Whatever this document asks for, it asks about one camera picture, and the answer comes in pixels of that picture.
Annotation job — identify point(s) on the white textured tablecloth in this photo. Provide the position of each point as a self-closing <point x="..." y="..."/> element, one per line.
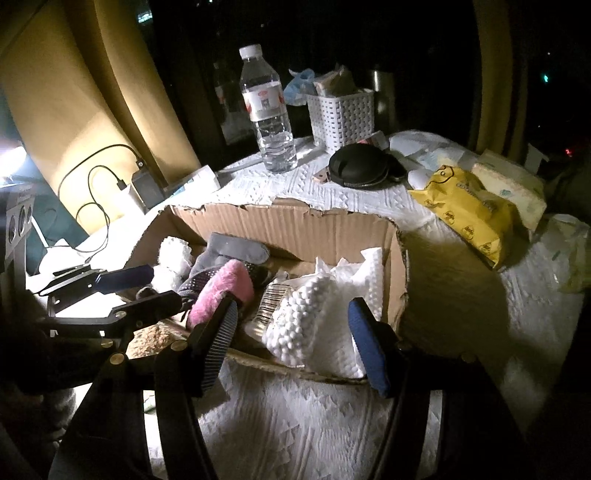
<point x="277" y="424"/>

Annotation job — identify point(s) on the cream tissue pack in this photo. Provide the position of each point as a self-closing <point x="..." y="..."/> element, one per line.
<point x="512" y="189"/>

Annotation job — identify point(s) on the bag of cotton balls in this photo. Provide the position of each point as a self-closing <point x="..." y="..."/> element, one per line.
<point x="295" y="318"/>

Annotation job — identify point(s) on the blue plastic bag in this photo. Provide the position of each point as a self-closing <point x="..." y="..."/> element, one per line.
<point x="298" y="87"/>

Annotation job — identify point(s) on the clear water bottle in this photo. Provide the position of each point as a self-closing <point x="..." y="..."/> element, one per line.
<point x="270" y="110"/>

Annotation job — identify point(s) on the white packets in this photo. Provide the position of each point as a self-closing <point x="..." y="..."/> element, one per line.
<point x="429" y="150"/>

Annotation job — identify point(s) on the white power strip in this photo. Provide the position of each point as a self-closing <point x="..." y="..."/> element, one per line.
<point x="198" y="177"/>

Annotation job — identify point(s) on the white charger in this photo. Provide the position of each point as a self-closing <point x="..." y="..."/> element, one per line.
<point x="125" y="201"/>

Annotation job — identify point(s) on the plain grey sock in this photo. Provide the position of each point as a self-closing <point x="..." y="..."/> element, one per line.
<point x="231" y="249"/>

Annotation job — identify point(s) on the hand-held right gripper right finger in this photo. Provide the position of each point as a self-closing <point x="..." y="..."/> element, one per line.
<point x="369" y="350"/>

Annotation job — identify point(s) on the black power adapter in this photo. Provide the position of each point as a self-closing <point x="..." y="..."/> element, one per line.
<point x="147" y="189"/>

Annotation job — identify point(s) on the grey dotted sock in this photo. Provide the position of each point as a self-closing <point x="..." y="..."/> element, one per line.
<point x="205" y="279"/>

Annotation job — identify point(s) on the white plastic basket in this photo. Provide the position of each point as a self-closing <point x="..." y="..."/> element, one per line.
<point x="341" y="120"/>

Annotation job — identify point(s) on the dark green cloth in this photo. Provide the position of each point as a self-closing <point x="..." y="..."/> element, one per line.
<point x="51" y="217"/>

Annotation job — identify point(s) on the pink fuzzy sock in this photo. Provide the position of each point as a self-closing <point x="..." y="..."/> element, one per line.
<point x="221" y="281"/>

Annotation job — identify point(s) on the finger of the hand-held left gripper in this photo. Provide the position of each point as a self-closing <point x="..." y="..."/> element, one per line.
<point x="124" y="277"/>
<point x="147" y="305"/>

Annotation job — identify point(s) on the yellow wipes pack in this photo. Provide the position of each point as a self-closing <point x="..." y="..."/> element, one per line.
<point x="461" y="212"/>

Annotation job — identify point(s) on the dark metal flask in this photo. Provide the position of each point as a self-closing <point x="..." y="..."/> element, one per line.
<point x="381" y="101"/>

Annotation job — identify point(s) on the brown packet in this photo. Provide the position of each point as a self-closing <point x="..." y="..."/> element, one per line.
<point x="334" y="83"/>

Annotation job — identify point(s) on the brown sponge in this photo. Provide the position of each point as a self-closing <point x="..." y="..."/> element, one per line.
<point x="152" y="341"/>

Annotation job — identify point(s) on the wide yellow curtain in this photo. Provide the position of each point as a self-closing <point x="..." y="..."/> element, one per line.
<point x="69" y="92"/>

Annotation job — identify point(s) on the cardboard box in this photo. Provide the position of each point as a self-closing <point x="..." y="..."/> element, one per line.
<point x="286" y="226"/>

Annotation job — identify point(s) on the pale plastic bag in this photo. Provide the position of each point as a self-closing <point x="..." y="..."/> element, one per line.
<point x="570" y="254"/>

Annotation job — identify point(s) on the narrow yellow curtain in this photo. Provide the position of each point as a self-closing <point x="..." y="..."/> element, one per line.
<point x="498" y="92"/>

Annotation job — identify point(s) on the black round pouch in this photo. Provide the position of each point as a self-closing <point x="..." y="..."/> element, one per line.
<point x="360" y="166"/>

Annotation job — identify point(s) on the white fuzzy sock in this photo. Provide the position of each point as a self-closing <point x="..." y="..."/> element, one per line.
<point x="173" y="258"/>

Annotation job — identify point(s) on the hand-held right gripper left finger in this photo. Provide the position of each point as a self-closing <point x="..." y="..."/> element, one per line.
<point x="217" y="341"/>

